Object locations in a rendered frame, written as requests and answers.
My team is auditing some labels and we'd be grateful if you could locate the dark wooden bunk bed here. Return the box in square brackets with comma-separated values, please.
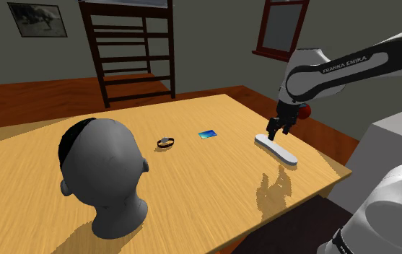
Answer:
[78, 0, 176, 109]

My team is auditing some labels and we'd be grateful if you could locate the red framed window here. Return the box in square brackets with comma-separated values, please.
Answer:
[251, 0, 310, 63]

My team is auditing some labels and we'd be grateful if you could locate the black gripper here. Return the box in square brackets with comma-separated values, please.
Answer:
[266, 100, 300, 142]

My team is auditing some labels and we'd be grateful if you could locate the red round thing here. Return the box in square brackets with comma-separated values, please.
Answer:
[298, 103, 312, 121]

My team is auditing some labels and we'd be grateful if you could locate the framed wall picture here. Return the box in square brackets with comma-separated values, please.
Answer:
[7, 2, 68, 38]

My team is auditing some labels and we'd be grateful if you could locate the grey robot stand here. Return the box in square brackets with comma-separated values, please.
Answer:
[327, 112, 402, 215]

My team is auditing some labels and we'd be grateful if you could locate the white long flat remote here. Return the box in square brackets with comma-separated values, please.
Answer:
[254, 134, 299, 167]

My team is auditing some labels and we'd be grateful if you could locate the wooden table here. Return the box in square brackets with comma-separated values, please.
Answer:
[0, 93, 353, 254]

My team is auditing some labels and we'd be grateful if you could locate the blue card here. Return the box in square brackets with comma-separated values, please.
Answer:
[197, 129, 219, 140]

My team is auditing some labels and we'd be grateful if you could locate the grey mannequin head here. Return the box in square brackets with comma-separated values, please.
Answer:
[58, 118, 150, 240]

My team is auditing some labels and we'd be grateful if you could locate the black wristwatch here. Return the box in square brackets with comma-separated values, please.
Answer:
[157, 136, 175, 149]

